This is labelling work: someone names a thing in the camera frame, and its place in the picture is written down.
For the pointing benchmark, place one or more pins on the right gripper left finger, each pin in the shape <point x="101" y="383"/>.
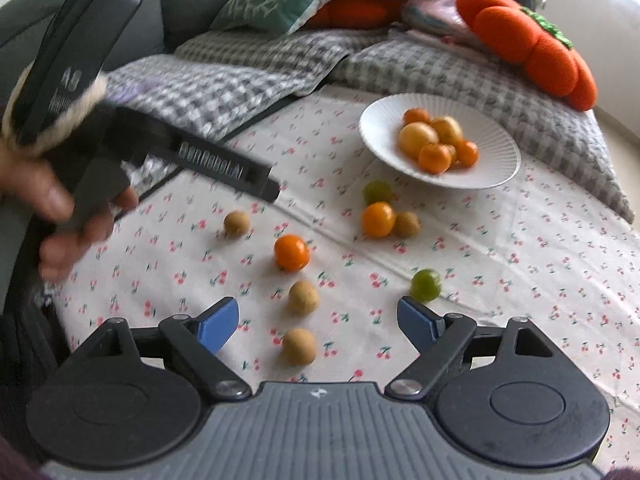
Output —
<point x="192" y="345"/>

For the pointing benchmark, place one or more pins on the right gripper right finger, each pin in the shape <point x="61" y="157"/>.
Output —
<point x="440" y="341"/>

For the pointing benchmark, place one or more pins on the green lime fruit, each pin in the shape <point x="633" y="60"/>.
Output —
<point x="425" y="286"/>

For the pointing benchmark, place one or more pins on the brown longan front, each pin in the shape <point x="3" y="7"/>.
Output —
<point x="299" y="347"/>

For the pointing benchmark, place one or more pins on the brown longan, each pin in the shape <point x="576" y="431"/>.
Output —
<point x="303" y="298"/>
<point x="299" y="347"/>
<point x="236" y="223"/>

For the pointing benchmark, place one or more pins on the brown longan fruit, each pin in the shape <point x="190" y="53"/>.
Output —
<point x="407" y="224"/>

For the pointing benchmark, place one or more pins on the smooth orange fruit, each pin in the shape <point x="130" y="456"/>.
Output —
<point x="291" y="253"/>
<point x="378" y="220"/>

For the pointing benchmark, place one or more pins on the stemmed orange tangerine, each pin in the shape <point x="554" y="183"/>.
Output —
<point x="434" y="158"/>

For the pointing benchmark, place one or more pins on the person's left hand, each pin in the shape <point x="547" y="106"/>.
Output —
<point x="34" y="183"/>

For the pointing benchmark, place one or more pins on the cherry print cloth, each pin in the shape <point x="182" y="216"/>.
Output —
<point x="539" y="247"/>

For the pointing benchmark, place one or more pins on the grey checkered sofa blanket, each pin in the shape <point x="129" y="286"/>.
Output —
<point x="269" y="96"/>

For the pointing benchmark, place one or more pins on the dark green sofa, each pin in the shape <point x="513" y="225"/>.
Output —
<point x="158" y="27"/>

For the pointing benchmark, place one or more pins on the small orange fruit in plate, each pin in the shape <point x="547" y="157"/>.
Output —
<point x="467" y="153"/>

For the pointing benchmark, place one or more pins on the white ribbed plate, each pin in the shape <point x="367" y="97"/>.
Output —
<point x="500" y="158"/>

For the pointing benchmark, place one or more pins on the large yellow fruit front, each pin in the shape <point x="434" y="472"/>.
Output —
<point x="414" y="136"/>

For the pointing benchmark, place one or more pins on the large yellow fruit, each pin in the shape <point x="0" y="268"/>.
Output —
<point x="447" y="129"/>
<point x="414" y="136"/>

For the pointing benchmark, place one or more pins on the large yellow fruit back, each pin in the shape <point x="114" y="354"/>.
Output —
<point x="447" y="129"/>

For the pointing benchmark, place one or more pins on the grey checkered quilt cushion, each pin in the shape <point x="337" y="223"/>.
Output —
<point x="547" y="128"/>

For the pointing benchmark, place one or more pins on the orange persimmon plush cushion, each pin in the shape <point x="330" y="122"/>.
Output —
<point x="523" y="38"/>

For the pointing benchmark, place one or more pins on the plastic bag on sofa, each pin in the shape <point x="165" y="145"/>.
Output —
<point x="438" y="18"/>

